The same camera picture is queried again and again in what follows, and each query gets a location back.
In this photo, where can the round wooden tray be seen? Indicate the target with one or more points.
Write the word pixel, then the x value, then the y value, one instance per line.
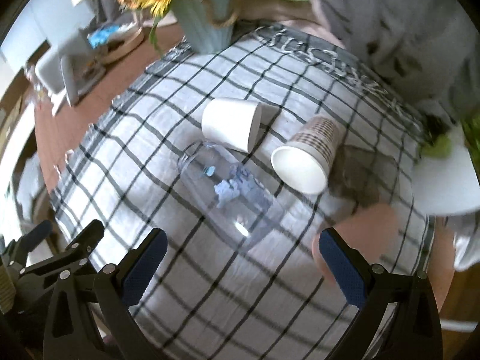
pixel 112 42

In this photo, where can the green potted plant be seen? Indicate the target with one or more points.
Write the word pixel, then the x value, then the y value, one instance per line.
pixel 440 137

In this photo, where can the brown striped paper cup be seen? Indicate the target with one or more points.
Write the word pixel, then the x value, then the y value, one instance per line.
pixel 305 160

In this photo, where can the grey blanket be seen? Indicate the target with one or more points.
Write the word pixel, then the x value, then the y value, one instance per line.
pixel 426 50

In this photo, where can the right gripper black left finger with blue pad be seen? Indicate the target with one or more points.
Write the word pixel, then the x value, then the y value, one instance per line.
pixel 117 287

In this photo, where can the clear plastic cup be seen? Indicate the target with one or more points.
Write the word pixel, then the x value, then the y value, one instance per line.
pixel 238 206

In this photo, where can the pink plastic cup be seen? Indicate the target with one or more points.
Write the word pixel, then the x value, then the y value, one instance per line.
pixel 371 230

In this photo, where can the white plant pot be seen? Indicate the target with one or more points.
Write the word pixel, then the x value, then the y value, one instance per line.
pixel 446 186

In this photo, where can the light blue ribbed vase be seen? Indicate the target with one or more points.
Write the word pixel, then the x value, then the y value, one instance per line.
pixel 207 24

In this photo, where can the white box on table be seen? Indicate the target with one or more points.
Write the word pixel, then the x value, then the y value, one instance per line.
pixel 68 75

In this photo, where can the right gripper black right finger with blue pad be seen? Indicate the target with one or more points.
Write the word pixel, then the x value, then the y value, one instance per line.
pixel 397 315

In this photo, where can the white paper cup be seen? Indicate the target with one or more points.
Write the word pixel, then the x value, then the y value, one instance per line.
pixel 235 123

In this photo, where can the dark grey glass cup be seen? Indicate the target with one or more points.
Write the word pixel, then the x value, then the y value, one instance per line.
pixel 363 176

